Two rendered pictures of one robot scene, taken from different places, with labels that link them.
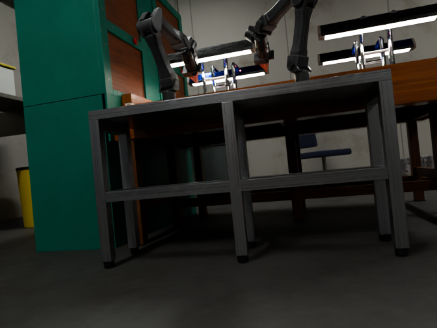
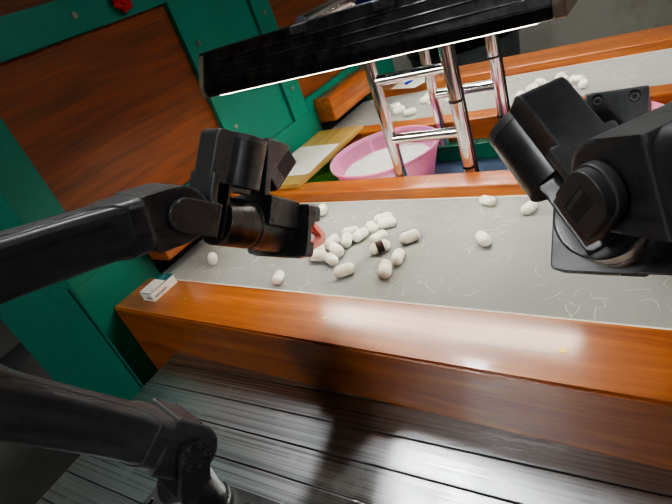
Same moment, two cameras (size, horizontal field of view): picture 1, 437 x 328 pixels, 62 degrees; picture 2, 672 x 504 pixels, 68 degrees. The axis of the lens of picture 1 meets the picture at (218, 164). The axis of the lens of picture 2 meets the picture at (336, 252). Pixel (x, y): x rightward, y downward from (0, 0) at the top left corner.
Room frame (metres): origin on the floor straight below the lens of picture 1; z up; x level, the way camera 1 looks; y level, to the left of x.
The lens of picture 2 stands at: (1.41, -0.22, 1.18)
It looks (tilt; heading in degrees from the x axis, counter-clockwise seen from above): 29 degrees down; 27
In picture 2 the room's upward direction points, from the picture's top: 21 degrees counter-clockwise
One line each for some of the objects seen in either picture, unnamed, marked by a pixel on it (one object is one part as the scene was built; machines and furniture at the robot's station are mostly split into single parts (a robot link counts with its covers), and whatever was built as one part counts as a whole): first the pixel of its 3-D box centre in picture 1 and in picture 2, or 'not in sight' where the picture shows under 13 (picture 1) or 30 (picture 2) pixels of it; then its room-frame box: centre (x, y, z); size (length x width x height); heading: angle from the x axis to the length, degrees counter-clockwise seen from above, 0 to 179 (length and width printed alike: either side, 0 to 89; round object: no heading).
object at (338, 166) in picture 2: not in sight; (388, 167); (2.49, 0.11, 0.72); 0.27 x 0.27 x 0.10
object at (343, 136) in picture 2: not in sight; (310, 156); (2.55, 0.32, 0.77); 0.33 x 0.15 x 0.01; 165
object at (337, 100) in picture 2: not in sight; (349, 90); (2.89, 0.28, 0.83); 0.30 x 0.06 x 0.07; 165
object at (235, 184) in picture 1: (240, 180); not in sight; (1.55, -0.09, 0.31); 1.20 x 0.29 x 0.63; 78
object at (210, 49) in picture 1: (205, 53); (345, 35); (2.18, 0.01, 1.08); 0.62 x 0.08 x 0.07; 75
